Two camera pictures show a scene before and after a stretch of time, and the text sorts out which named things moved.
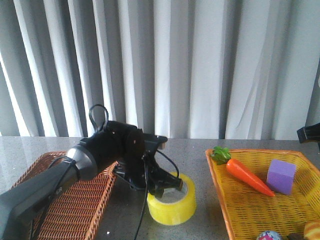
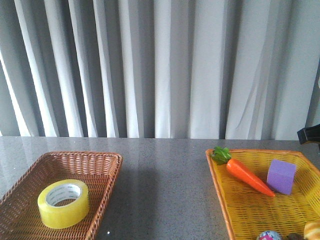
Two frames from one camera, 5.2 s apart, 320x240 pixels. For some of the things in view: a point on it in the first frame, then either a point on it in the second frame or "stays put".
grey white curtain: [179, 69] stays put
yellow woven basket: [251, 212] stays put
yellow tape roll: [174, 214] -> [64, 204]
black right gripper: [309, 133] stays put
